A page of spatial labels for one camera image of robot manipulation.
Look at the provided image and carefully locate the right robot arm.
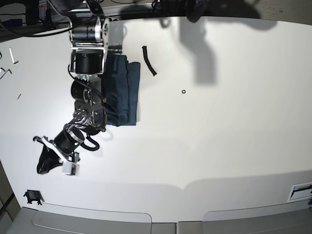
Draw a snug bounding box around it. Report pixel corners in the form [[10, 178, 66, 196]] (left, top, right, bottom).
[[33, 0, 110, 176]]

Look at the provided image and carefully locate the blue box in background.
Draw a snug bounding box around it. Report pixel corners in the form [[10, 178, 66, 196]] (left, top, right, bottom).
[[2, 19, 23, 28]]

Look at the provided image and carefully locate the right grey chair back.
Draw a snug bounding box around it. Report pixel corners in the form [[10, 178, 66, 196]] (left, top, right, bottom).
[[176, 201, 312, 234]]

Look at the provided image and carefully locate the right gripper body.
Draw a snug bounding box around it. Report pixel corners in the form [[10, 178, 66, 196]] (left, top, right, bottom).
[[54, 129, 84, 156]]

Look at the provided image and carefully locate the blue T-shirt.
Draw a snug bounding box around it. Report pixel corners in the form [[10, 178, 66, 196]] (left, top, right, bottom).
[[99, 54, 140, 127]]

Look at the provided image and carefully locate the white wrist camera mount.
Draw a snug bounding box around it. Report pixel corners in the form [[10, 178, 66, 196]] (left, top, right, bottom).
[[33, 136, 80, 176]]

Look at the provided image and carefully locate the long silver hex key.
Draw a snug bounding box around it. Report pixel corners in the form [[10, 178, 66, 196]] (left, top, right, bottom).
[[9, 47, 19, 64]]

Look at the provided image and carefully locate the black plastic clip part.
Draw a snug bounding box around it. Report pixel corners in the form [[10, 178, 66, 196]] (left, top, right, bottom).
[[23, 190, 44, 205]]

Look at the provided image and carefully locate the silver hex key pair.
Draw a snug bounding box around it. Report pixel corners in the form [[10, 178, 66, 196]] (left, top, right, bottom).
[[0, 67, 12, 79]]

